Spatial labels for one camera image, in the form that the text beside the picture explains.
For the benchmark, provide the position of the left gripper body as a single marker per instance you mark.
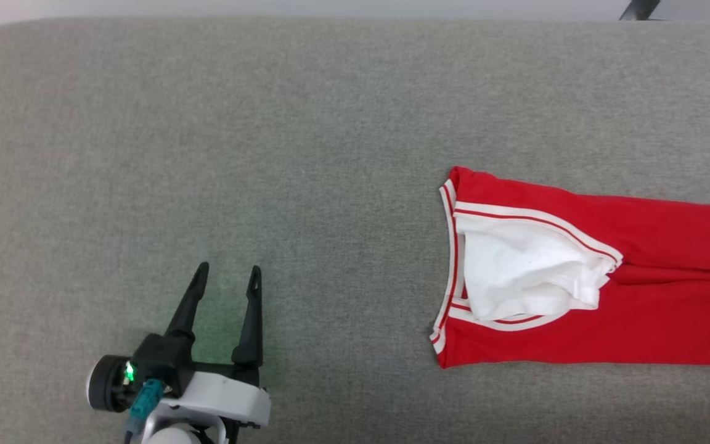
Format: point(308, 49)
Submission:
point(225, 401)

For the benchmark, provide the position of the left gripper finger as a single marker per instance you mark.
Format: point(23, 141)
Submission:
point(187, 311)
point(251, 327)

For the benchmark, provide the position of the red and white shirt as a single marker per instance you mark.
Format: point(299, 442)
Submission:
point(638, 290)

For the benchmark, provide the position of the grey fabric sofa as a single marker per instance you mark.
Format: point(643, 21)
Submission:
point(269, 154)

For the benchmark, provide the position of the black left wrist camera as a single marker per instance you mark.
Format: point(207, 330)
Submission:
point(161, 357)

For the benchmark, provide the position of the teal left camera connector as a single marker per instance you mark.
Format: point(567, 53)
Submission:
point(145, 399)

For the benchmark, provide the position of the dark metal post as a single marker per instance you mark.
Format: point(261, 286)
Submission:
point(638, 9)

